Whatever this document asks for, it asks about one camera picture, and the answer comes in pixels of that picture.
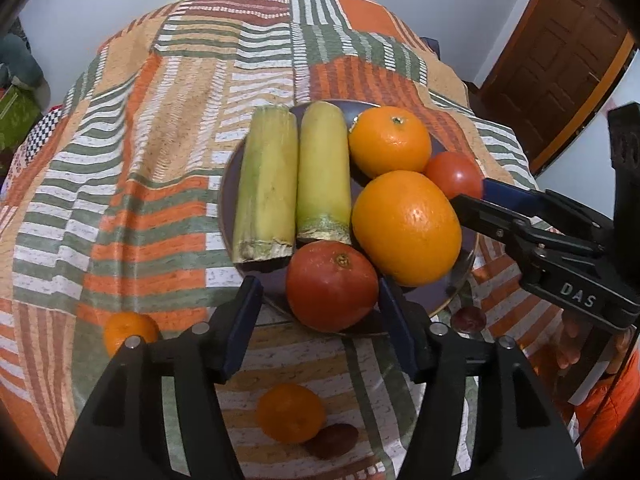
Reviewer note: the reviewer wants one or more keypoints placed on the striped patchwork bedspread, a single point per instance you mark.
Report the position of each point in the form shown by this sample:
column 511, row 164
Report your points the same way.
column 118, row 212

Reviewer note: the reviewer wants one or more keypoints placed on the large orange with sticker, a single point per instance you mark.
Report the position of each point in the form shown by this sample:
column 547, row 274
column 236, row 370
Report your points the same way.
column 407, row 227

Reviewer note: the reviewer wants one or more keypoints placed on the brown wooden door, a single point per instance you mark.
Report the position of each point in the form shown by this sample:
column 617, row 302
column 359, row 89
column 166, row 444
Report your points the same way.
column 560, row 62

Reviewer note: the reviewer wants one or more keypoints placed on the red tomato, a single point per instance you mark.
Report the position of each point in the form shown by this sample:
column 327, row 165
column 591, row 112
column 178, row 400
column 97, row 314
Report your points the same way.
column 330, row 286
column 455, row 174

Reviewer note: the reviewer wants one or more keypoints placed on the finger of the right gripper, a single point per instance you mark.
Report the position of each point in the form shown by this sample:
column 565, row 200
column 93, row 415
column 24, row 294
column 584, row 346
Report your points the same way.
column 515, row 227
column 559, row 211

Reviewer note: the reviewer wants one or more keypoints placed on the checkered patchwork cloth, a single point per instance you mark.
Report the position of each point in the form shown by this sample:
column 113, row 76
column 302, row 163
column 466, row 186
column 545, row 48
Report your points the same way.
column 15, row 160

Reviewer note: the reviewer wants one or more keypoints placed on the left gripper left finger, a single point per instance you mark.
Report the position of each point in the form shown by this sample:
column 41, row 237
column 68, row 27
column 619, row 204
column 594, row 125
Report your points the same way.
column 120, row 433

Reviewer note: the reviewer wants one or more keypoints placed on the green patterned storage box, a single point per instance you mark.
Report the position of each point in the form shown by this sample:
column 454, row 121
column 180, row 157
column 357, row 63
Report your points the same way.
column 19, row 112

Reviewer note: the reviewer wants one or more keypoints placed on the sugarcane piece front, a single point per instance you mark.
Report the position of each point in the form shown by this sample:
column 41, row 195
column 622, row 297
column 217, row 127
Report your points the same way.
column 264, row 222

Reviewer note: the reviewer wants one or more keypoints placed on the blue bag behind bed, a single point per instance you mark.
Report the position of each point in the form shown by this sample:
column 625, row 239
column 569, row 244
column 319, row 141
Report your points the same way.
column 432, row 44

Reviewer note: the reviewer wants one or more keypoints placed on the grey plush toy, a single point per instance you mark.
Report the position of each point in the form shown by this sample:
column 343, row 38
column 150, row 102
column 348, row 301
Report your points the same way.
column 18, row 66

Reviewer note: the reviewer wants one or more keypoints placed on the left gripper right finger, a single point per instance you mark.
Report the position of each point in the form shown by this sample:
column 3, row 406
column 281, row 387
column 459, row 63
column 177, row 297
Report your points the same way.
column 518, row 434

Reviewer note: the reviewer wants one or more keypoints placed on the small mandarin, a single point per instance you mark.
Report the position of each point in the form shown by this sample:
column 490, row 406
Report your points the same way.
column 290, row 413
column 122, row 325

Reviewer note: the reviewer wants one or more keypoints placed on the large orange plain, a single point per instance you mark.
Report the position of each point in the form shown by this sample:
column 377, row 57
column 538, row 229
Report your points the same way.
column 389, row 138

